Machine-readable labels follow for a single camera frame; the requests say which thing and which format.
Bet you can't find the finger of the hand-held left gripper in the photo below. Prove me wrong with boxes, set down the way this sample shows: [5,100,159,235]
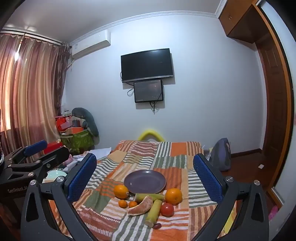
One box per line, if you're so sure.
[8,147,70,184]
[5,140,48,167]

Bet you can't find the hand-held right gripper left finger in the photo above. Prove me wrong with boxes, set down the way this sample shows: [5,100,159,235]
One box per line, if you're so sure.
[20,153,109,241]

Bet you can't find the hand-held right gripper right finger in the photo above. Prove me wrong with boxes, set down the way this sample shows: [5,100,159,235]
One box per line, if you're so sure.
[193,153,270,241]

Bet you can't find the large orange with sticker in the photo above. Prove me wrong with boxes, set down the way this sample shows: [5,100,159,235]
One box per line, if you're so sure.
[113,184,129,200]

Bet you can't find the red tomato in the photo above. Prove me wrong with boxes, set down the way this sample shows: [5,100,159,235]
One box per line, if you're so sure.
[160,203,174,217]

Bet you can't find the yellow-green corn cob back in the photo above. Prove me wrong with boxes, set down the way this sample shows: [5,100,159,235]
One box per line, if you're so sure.
[134,193,166,202]

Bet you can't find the yellow-green corn cob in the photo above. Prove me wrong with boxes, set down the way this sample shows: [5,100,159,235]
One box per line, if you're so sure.
[134,193,166,202]
[145,199,163,227]

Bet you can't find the yellow-green corn cob front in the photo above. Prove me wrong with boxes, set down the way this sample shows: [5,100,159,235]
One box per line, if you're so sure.
[145,199,163,227]

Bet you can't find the purple plate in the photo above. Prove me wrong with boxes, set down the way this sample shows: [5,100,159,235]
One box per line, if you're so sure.
[124,170,167,194]

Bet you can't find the red flat box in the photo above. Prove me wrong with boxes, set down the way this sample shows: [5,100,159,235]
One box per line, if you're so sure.
[43,142,64,154]

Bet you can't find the pale green round lid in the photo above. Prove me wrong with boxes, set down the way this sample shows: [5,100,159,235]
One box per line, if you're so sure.
[45,169,68,184]

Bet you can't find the grey purple backpack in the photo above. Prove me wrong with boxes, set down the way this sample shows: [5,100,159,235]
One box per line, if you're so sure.
[208,138,232,172]

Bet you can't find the white cloth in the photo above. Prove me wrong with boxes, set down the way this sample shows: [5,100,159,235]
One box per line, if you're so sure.
[87,147,112,161]

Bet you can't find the striped patchwork blanket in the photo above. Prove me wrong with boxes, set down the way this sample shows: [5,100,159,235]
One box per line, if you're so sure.
[46,140,238,241]

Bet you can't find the red gift bag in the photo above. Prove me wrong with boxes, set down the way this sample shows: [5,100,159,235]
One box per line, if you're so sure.
[55,115,73,131]

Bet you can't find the pink striped curtain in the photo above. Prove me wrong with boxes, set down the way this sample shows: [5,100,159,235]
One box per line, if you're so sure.
[0,32,70,160]

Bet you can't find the pink slipper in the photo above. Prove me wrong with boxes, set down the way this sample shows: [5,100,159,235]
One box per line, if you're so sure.
[268,205,278,221]

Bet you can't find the wooden door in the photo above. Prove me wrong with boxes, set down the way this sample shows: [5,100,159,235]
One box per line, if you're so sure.
[255,35,295,194]

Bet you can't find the white air conditioner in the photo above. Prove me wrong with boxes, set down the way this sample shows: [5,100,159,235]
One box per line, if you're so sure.
[69,31,111,62]

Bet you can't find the small black wall monitor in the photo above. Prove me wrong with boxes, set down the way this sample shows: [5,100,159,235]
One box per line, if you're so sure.
[134,79,164,103]

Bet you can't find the black wall television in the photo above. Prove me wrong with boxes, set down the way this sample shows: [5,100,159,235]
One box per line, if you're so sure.
[121,48,174,83]

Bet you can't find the wooden wall cabinet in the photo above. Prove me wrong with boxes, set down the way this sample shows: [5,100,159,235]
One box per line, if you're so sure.
[218,0,271,44]

